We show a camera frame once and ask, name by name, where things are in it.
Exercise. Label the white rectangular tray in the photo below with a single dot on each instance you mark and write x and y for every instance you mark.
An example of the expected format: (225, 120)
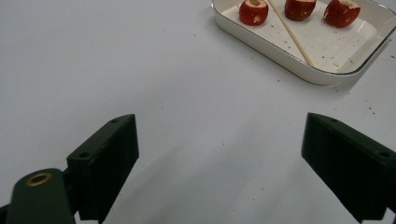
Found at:
(327, 46)

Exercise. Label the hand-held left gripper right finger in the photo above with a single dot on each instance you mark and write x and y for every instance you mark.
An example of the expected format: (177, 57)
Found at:
(351, 168)

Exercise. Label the thin wooden skewer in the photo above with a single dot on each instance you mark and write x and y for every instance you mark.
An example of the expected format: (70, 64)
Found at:
(291, 32)

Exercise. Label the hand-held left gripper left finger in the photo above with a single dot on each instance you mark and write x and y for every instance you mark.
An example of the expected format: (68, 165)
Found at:
(106, 168)

